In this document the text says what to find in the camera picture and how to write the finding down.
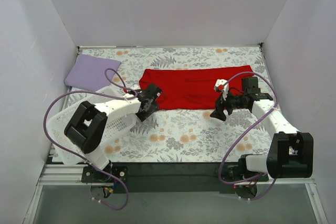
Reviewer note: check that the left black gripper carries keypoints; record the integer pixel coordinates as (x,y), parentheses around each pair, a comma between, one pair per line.
(153,97)

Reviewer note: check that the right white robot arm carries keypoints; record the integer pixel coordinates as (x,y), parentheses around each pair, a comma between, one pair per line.
(291,152)

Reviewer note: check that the floral patterned table cloth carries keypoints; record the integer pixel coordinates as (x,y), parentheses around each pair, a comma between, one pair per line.
(187,135)

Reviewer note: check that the folded lavender t shirt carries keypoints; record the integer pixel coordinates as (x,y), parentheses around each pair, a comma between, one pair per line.
(88,72)

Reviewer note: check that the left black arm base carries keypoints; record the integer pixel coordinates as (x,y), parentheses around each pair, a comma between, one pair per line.
(105,175)

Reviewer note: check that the aluminium frame rail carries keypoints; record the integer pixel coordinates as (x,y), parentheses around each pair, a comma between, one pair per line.
(175,193)

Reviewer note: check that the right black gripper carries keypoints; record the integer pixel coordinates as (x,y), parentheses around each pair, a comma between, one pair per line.
(223,105)

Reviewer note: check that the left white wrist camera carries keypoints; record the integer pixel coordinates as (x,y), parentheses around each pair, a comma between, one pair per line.
(135,89)

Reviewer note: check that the red t shirt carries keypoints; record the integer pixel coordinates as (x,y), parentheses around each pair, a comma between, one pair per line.
(188,89)

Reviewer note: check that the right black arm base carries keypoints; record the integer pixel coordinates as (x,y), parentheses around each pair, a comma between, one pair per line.
(243,181)

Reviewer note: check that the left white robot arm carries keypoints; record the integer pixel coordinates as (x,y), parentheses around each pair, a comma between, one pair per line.
(86,127)

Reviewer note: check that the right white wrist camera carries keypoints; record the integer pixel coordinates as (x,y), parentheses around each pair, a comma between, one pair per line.
(221,86)

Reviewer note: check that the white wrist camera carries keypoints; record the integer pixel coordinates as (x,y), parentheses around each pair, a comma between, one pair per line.
(221,86)
(135,89)

